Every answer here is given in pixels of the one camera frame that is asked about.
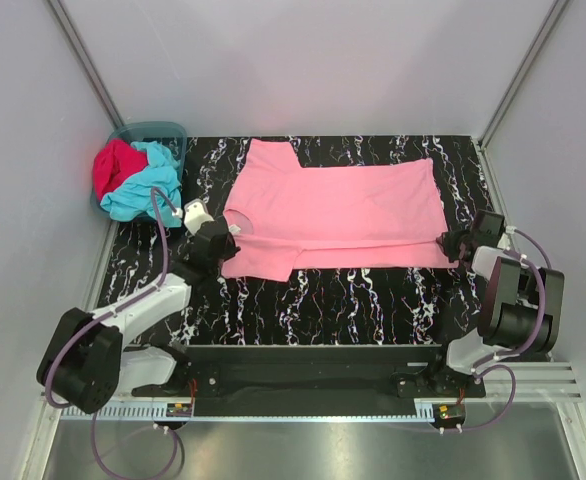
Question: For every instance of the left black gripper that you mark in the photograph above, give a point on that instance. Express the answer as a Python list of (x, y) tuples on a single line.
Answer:
[(231, 250)]

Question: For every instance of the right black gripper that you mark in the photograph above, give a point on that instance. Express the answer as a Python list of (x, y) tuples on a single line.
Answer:
[(447, 241)]

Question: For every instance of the pink t shirt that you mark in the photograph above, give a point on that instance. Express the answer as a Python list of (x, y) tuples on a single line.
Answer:
[(290, 217)]

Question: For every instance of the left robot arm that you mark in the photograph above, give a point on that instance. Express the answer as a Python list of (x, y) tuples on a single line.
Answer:
[(88, 361)]

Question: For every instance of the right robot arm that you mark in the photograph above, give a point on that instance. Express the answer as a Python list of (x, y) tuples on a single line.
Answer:
[(521, 309)]

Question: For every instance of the cyan t shirt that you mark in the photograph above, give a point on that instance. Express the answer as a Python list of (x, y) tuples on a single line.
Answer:
[(155, 191)]

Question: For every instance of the teal plastic basket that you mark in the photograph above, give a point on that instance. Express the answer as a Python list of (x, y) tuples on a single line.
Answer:
[(168, 134)]

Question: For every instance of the red t shirt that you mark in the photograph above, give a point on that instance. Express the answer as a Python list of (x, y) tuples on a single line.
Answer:
[(115, 163)]

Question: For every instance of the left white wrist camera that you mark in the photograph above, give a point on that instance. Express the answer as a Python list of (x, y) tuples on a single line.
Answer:
[(194, 215)]

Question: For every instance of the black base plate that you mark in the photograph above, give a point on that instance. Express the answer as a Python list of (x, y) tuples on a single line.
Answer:
[(313, 381)]

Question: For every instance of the aluminium frame rail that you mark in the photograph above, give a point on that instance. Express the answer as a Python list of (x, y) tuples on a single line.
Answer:
[(551, 382)]

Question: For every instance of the right corner aluminium post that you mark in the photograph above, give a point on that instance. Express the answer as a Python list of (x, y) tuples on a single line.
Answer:
[(550, 22)]

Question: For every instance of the corner aluminium post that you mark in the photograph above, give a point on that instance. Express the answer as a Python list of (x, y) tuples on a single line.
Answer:
[(550, 22), (77, 46)]

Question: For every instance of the left corner aluminium post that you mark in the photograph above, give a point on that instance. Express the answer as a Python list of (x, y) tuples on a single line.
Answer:
[(77, 46)]

